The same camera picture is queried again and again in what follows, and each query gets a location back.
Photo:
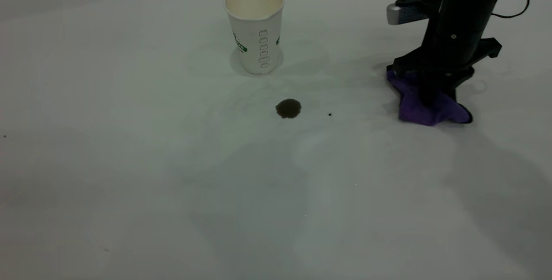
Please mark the purple cloth with black trim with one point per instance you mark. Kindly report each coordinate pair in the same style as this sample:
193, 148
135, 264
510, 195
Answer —
416, 109

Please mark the brown coffee spill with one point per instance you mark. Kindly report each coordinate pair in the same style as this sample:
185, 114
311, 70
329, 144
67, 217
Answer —
288, 108

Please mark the white paper coffee cup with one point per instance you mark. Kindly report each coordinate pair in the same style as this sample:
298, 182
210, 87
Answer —
255, 38

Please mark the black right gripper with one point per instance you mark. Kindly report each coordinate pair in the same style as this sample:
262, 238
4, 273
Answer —
457, 34

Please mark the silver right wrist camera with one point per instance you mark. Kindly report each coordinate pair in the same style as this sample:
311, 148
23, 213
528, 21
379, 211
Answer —
409, 11

